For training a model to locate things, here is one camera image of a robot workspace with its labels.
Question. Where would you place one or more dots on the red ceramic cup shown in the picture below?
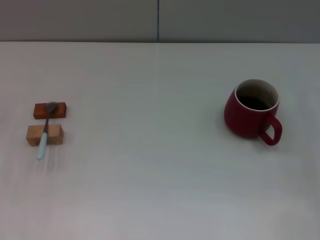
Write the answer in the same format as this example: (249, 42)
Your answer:
(237, 120)

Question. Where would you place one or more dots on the dark coffee liquid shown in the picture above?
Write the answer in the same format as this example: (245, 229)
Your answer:
(252, 103)

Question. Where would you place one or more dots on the dark reddish wooden block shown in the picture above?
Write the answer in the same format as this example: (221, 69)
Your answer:
(60, 110)

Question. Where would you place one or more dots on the light wooden block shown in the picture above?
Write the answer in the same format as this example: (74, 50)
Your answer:
(53, 133)

